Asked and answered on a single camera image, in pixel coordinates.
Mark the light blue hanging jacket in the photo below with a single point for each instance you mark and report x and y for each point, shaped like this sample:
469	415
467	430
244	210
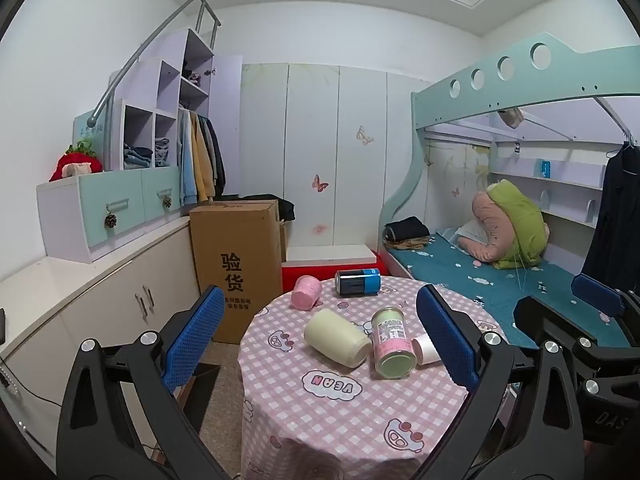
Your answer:
186	160

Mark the black bag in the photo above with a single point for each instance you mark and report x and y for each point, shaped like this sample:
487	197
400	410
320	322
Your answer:
285	207

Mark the small white paper cup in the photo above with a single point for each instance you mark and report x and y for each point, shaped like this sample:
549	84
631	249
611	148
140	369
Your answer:
425	350

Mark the round table, pink checked cloth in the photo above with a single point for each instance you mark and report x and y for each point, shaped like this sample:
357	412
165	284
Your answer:
325	410

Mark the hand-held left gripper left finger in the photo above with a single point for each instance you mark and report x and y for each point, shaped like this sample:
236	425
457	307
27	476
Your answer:
196	337

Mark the small blue box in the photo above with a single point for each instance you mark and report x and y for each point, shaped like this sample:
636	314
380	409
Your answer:
544	168

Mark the folded dark clothes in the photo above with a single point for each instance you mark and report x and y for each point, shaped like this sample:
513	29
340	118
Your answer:
406	228

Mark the teal drawer cabinet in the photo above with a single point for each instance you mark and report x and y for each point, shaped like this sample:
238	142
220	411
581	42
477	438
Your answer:
100	200

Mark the pine cone drawer pull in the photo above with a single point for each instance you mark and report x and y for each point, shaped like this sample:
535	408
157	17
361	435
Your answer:
110	220
167	202

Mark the white wardrobe with butterfly stickers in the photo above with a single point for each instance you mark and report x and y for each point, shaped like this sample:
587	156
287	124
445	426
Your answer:
320	125

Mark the lilac stepped shelf cabinet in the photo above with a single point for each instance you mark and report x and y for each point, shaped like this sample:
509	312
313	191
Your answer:
167	90

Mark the hanging clothes row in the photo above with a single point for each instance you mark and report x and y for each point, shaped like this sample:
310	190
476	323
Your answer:
202	160

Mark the folded jeans stack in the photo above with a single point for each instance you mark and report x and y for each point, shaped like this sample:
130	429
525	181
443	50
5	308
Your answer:
137	156
161	152

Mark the pink cup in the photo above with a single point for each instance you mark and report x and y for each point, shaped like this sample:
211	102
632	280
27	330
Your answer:
306	292

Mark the dark hanging jacket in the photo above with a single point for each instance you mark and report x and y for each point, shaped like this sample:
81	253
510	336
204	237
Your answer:
217	155

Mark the cream cup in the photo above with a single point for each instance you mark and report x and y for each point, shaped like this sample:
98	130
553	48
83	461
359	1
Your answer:
335	340

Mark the teal bunk bed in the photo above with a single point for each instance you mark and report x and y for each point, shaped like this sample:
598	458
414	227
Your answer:
500	285

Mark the dark hanging coat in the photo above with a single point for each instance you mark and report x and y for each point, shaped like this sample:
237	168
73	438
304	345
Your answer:
615	210

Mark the tall cardboard box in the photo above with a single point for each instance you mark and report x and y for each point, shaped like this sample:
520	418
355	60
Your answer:
232	260

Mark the white low cabinet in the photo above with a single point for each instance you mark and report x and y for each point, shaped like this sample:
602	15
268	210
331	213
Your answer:
100	290

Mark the grey metal handrail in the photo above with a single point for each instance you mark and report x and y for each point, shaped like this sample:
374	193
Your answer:
145	45

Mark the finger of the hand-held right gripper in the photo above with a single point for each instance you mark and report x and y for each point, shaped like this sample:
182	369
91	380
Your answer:
540	320
597	294

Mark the pink and green rolled bedding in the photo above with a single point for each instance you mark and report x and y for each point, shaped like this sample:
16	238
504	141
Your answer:
487	220

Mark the red box with white top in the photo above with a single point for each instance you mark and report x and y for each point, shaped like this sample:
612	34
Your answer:
325	272

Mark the green jar with pink label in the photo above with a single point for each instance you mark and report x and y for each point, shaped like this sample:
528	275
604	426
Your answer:
392	340

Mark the red strawberry plush toy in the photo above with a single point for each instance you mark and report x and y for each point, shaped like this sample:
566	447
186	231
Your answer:
75	165

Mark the green blanket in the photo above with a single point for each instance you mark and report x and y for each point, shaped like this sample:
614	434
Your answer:
522	220

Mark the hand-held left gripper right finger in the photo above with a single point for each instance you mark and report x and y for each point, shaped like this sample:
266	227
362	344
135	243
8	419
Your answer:
446	337

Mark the dark blue can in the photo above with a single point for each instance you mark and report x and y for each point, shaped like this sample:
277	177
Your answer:
357	281

